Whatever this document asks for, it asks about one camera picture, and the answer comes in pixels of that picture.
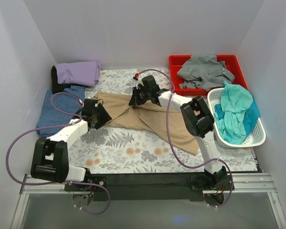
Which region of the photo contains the tan t shirt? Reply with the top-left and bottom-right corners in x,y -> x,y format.
93,90 -> 199,155

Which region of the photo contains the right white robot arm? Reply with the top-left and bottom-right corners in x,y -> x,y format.
129,74 -> 227,189

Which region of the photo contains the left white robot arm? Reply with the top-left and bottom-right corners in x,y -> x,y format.
31,98 -> 112,183

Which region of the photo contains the folded blue checked shirt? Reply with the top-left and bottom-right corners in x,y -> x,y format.
36,86 -> 85,137

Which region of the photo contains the floral table cloth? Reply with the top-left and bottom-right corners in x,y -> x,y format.
68,69 -> 258,173

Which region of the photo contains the folded purple shirt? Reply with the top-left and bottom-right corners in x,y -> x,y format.
56,61 -> 101,87

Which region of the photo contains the red plastic bin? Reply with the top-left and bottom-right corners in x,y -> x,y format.
169,55 -> 248,96

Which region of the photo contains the folded black garment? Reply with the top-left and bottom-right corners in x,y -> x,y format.
51,66 -> 70,94

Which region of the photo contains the grey shirt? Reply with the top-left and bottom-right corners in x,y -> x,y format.
177,54 -> 235,91

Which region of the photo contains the teal shirt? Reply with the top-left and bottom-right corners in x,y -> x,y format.
214,81 -> 260,145

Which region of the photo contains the black base bar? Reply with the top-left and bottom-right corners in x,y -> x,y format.
63,173 -> 236,202

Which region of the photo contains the white plastic basket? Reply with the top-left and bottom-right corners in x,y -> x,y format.
207,88 -> 266,148

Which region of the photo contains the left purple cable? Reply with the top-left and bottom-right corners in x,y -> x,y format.
6,92 -> 111,215

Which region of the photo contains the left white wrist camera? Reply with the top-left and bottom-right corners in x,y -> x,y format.
78,99 -> 84,106

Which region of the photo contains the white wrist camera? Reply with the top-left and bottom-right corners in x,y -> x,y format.
132,73 -> 144,89
78,99 -> 84,106

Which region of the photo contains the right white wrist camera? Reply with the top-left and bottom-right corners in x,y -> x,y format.
132,73 -> 144,89

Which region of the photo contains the aluminium rail frame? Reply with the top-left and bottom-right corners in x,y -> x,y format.
11,173 -> 286,229

